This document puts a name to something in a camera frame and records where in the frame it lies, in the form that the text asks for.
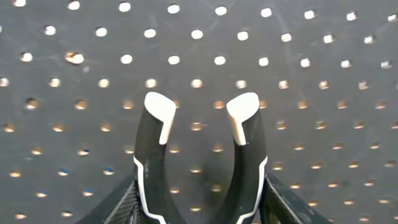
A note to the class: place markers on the black and white pliers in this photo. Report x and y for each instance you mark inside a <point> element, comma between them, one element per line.
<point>149,161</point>

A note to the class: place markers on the black pegboard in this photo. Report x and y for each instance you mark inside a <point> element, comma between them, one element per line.
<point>311,46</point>

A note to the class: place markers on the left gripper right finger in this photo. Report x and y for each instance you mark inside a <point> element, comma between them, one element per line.
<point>280,208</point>

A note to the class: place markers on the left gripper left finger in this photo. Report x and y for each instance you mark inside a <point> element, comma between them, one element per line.
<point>121,205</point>

